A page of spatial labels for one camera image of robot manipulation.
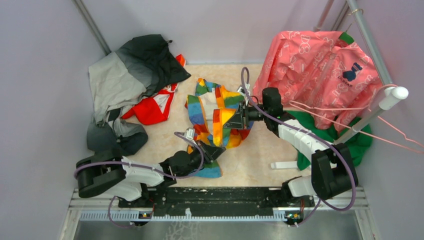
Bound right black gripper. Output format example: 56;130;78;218
223;99;270;130

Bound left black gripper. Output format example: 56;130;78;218
179;138;226;178

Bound rainbow striped jacket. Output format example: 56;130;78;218
184;77;255;179

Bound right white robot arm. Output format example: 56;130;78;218
223;87;358;206

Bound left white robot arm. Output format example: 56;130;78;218
74;141;226;207

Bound pink patterned jacket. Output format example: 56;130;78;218
252;31;382;132

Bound grey black jacket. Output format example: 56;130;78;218
86;34;191;156

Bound red white garment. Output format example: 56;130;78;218
117;52;179;125

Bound green garment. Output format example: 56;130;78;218
284;31;375;171

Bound white clothes rack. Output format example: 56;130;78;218
269;0;410;170

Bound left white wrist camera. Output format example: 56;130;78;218
184;128;195;141

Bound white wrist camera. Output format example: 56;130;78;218
184;128;195;141
237;84;251;102

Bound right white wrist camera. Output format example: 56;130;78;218
237;84;251;102

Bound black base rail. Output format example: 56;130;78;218
118;187;315;217

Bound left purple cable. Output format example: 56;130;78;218
73;131;206;229

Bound purple cable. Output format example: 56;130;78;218
240;66;358;227
73;131;206;229

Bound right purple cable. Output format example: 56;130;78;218
240;66;358;227

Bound pink wire hanger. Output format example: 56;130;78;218
289;84;424;155

